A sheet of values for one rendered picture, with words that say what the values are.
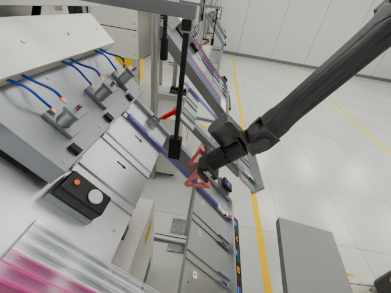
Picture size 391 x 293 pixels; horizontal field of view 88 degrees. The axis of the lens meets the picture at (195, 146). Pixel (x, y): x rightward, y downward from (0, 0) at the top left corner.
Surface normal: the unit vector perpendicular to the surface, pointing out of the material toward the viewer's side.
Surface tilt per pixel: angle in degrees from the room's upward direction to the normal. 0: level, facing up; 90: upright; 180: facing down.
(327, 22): 90
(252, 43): 90
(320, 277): 0
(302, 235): 0
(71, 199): 90
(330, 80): 89
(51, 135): 45
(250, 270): 0
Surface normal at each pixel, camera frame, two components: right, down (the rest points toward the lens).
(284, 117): -0.01, 0.44
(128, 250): 0.14, -0.80
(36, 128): 0.79, -0.44
